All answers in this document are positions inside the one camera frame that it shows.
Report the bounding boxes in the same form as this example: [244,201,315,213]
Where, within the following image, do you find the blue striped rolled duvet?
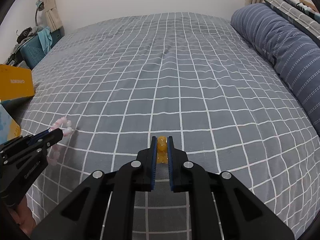
[231,3,320,131]

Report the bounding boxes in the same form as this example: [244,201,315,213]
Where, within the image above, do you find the teal desk lamp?
[35,0,44,26]

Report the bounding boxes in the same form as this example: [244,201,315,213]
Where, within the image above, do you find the grey checked pillow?
[263,0,319,46]

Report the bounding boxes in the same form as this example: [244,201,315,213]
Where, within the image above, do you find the blue patterned pillow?
[284,0,320,23]

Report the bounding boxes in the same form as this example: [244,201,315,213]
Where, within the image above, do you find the teal cloth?
[37,27,53,55]

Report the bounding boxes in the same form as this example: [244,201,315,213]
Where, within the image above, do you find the black bag on suitcase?
[16,27,38,43]

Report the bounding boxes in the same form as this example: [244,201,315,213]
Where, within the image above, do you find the teal suitcase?
[19,29,62,69]

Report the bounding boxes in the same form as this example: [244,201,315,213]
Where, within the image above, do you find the left beige curtain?
[42,0,63,32]

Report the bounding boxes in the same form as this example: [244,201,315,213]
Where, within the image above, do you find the grey checked bed sheet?
[17,13,319,237]

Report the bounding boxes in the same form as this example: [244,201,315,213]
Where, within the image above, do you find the pink bead bracelet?
[47,116,73,166]

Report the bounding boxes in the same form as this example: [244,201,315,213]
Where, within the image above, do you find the yellow bead earrings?
[157,136,168,164]

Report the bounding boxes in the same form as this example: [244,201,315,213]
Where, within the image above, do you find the person's hand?
[9,196,36,237]

